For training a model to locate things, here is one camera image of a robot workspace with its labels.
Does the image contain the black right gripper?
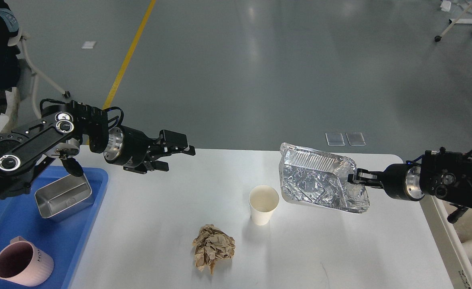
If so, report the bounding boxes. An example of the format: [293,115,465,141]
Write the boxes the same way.
[348,163,425,201]

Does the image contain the brown paper ball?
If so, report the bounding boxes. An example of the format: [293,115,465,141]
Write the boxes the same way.
[192,224,235,274]

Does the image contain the clear floor plate right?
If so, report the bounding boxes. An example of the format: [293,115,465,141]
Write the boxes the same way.
[346,132,366,146]

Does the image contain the pink ribbed mug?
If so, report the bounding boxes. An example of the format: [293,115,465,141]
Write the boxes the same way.
[0,236,54,287]

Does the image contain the clear floor plate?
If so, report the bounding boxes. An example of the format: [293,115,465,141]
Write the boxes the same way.
[346,132,366,146]
[325,133,345,147]

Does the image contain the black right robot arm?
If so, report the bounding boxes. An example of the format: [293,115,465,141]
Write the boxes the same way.
[348,147,472,224]

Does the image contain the stainless steel rectangular tray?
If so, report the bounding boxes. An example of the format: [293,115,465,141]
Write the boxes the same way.
[35,174,95,222]

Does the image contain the blue plastic bin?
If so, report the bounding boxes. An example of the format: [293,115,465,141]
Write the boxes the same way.
[0,166,109,289]

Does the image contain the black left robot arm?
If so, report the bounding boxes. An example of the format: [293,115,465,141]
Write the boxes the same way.
[0,99,196,199]

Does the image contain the white plastic bin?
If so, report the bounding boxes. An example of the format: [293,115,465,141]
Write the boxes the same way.
[420,196,472,289]

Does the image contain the clear floor plate left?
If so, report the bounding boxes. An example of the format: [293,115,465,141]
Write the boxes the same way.
[325,133,345,147]

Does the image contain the aluminium foil tray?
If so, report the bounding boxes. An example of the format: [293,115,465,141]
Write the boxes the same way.
[279,142,370,214]

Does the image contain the white office chair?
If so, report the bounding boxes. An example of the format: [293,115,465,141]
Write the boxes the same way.
[7,27,71,119]

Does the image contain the white paper scrap on floor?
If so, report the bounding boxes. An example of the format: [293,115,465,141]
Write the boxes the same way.
[81,41,97,49]

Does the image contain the white paper cup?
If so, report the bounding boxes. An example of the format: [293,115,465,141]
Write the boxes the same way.
[249,185,280,226]

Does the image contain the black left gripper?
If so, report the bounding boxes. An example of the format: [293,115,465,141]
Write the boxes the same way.
[103,126,196,174]

